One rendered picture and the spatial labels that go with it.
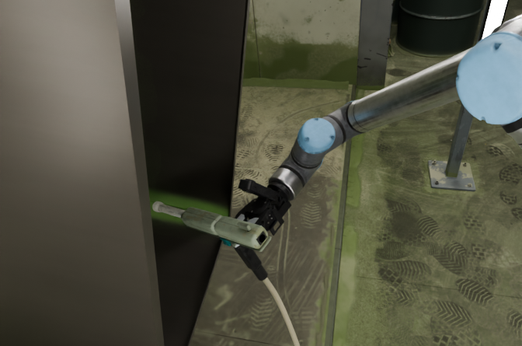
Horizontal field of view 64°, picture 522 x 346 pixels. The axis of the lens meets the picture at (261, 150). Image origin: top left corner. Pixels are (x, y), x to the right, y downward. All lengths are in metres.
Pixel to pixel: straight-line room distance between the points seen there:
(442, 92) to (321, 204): 1.20
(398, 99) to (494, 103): 0.36
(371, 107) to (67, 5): 0.81
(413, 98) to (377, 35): 1.77
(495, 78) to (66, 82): 0.53
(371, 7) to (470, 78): 2.01
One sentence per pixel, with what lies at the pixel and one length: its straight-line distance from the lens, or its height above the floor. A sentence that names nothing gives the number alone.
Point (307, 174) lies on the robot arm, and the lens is 1.18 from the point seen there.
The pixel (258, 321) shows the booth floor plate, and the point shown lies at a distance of 1.68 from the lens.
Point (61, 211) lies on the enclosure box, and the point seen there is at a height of 1.15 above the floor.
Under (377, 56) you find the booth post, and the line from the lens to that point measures 2.78.
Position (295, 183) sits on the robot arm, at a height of 0.71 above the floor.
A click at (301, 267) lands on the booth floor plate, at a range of 1.79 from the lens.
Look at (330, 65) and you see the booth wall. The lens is 2.82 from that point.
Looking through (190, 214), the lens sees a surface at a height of 0.67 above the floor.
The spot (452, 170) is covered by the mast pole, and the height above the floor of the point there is 0.06.
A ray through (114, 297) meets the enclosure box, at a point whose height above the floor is 0.96.
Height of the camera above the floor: 1.51
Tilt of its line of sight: 39 degrees down
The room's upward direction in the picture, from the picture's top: 7 degrees counter-clockwise
